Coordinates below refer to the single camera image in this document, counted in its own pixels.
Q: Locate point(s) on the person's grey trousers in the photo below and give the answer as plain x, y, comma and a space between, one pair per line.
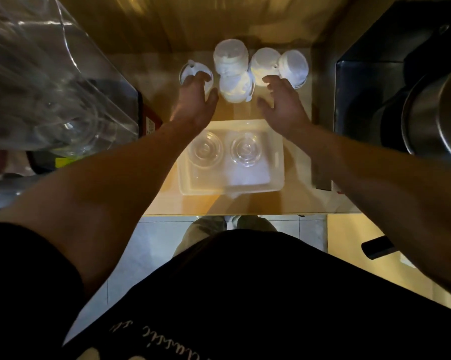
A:
199, 232

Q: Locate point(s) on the steel pot machine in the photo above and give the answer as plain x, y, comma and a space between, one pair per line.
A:
360, 93

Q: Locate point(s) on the person's left hand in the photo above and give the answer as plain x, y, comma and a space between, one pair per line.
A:
193, 108

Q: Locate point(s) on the white plastic tray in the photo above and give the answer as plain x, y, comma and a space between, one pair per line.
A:
274, 176

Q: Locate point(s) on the person's left forearm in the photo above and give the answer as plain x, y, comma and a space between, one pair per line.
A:
98, 206

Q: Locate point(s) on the person's right forearm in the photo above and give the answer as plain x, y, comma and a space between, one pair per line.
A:
390, 209

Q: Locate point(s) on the tall stack of white lids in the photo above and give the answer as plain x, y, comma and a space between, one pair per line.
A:
231, 56

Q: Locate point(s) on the person's right hand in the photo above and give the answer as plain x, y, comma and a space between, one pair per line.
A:
287, 112

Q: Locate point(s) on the person's black shirt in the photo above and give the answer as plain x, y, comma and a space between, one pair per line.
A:
248, 296

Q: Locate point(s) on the steel round pot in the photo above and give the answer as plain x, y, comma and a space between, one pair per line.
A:
435, 116

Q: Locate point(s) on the blender with clear cover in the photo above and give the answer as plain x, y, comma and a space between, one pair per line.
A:
41, 89

